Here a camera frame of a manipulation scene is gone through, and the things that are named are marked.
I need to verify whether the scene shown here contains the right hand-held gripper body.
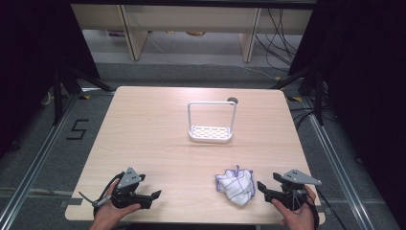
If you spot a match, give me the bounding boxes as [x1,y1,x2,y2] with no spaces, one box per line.
[264,169,323,213]

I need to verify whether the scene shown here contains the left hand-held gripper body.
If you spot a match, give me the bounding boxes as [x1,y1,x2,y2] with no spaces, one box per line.
[109,167,153,210]

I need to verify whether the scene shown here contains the white cloth with purple trim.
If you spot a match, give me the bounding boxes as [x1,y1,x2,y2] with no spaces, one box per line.
[214,165,257,207]

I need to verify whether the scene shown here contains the white plastic rack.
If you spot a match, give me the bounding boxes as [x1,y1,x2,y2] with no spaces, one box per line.
[187,100,238,144]

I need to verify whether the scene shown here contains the person's left hand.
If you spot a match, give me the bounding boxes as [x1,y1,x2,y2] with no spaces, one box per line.
[90,181,142,230]

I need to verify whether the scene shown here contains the person's right hand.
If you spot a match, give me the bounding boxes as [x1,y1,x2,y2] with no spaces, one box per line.
[271,185,318,230]

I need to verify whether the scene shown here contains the black metal stand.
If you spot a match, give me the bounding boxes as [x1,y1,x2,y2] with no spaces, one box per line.
[270,65,326,127]
[52,64,117,127]

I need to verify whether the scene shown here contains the light wooden desk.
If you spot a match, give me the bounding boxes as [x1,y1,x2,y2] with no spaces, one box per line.
[70,3,314,63]

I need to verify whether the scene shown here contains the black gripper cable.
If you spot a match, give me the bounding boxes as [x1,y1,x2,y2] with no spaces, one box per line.
[306,187,350,230]
[92,171,126,219]

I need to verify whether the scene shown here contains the gray cable plug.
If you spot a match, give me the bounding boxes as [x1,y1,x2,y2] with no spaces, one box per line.
[78,191,113,208]

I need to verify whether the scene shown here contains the aluminium floor rail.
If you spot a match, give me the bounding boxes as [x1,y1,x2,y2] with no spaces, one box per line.
[0,94,79,230]
[301,95,377,230]

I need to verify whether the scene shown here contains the black floor cables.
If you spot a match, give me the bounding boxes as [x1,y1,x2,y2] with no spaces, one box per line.
[288,105,321,129]

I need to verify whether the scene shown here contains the white floor cable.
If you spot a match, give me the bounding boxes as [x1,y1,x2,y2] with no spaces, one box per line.
[237,64,280,81]

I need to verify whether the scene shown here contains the bundle of black cables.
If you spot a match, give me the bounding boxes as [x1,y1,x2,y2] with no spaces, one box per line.
[254,8,304,73]

